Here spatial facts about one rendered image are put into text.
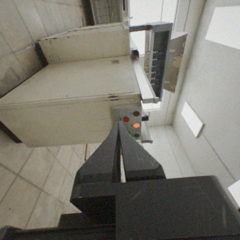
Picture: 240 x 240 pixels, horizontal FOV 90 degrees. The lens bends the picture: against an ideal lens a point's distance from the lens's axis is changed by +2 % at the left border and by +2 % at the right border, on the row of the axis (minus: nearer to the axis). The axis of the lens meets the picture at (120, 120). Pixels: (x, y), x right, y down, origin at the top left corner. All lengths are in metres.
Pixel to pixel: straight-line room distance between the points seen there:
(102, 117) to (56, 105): 0.23
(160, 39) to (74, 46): 0.75
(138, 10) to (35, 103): 4.00
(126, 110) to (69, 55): 0.86
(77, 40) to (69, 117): 0.74
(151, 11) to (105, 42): 3.34
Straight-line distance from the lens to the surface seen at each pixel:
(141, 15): 4.40
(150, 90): 0.61
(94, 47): 1.21
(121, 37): 1.18
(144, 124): 0.83
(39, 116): 0.75
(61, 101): 0.64
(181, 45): 1.34
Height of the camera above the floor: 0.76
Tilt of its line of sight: 3 degrees down
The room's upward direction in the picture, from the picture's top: 85 degrees clockwise
